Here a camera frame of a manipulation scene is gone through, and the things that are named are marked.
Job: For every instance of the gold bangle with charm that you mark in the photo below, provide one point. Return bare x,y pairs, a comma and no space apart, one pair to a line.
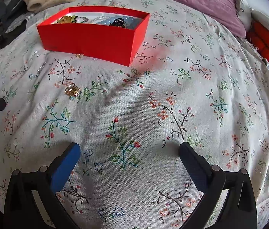
67,19

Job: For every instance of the red open cardboard box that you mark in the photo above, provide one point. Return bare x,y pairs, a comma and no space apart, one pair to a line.
90,38

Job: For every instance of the small gold earring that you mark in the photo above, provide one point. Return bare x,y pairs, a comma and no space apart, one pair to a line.
80,55

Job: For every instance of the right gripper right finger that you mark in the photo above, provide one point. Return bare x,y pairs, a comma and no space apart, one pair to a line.
239,208

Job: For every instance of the black bead cluster ornament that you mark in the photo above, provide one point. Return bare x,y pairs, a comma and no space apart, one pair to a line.
119,22

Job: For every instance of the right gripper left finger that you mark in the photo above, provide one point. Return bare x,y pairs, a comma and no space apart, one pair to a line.
47,181

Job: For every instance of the floral white bedspread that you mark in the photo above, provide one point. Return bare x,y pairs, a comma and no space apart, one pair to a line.
190,81

